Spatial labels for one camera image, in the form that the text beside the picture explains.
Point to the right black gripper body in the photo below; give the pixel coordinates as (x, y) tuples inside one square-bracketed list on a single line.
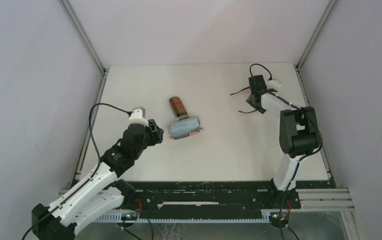
[(255, 98)]

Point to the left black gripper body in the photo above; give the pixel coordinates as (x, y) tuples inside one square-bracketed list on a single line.
[(154, 129)]

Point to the brown tortoise sunglasses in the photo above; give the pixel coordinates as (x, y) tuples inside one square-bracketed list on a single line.
[(242, 91)]

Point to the brown striped glasses case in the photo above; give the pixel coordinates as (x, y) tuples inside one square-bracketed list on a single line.
[(178, 108)]

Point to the flag print glasses case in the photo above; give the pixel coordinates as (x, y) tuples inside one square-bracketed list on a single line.
[(184, 129)]

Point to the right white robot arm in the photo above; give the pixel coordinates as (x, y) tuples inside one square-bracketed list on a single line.
[(299, 136)]

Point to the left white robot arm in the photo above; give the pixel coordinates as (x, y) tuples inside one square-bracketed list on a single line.
[(100, 191)]

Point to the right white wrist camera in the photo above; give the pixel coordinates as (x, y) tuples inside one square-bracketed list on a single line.
[(274, 83)]

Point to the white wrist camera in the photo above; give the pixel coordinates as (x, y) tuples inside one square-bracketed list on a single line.
[(137, 116), (274, 83)]

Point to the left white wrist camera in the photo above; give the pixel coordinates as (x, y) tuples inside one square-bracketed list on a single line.
[(137, 116)]

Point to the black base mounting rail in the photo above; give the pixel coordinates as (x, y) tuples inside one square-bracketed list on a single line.
[(207, 200)]

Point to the right aluminium frame post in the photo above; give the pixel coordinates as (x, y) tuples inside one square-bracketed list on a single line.
[(301, 75)]

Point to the aluminium frame post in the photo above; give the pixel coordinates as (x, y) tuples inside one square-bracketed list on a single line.
[(70, 12), (301, 75)]

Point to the left aluminium frame post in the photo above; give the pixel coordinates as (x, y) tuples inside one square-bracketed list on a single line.
[(70, 12)]

